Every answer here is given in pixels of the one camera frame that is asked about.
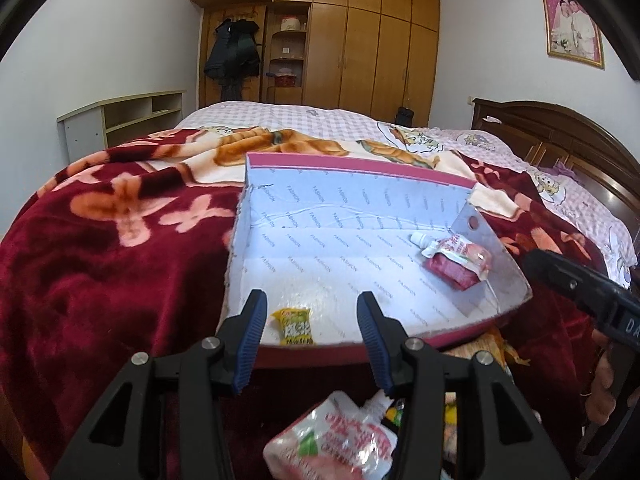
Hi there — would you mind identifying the peach jelly drink pouch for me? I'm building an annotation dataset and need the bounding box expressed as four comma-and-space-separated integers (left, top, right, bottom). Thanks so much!
410, 231, 492, 290

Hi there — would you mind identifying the small yellow candy packet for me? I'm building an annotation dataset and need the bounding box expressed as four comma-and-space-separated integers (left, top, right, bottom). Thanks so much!
272, 308, 314, 346

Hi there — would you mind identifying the red floral plush blanket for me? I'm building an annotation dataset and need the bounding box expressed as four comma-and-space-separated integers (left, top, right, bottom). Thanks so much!
0, 127, 626, 480

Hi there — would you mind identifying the dark wooden headboard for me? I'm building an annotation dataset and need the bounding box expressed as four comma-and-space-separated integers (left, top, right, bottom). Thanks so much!
472, 98, 639, 232

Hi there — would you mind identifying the pink white cardboard box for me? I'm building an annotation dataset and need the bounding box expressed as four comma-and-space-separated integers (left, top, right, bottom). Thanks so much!
222, 153, 532, 367

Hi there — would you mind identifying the framed wedding photo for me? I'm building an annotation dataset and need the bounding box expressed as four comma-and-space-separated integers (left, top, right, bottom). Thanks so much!
542, 0, 604, 70

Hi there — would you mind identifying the black bag by wardrobe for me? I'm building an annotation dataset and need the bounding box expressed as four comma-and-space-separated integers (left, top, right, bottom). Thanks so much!
394, 106, 414, 128

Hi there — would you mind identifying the low white open shelf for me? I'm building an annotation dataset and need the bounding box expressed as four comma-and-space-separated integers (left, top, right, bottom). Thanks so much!
58, 90, 183, 162

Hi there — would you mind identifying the red box on shelf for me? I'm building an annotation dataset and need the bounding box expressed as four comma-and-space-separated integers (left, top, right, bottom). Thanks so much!
272, 73, 297, 88

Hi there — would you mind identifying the large wooden wardrobe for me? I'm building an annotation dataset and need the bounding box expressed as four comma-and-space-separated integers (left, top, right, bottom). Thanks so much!
191, 0, 440, 127

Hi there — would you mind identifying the dark hanging jacket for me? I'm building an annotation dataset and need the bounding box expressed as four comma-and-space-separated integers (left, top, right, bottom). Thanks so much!
203, 18, 260, 102

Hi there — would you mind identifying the cream round box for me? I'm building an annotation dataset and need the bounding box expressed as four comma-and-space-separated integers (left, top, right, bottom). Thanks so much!
280, 16, 302, 32

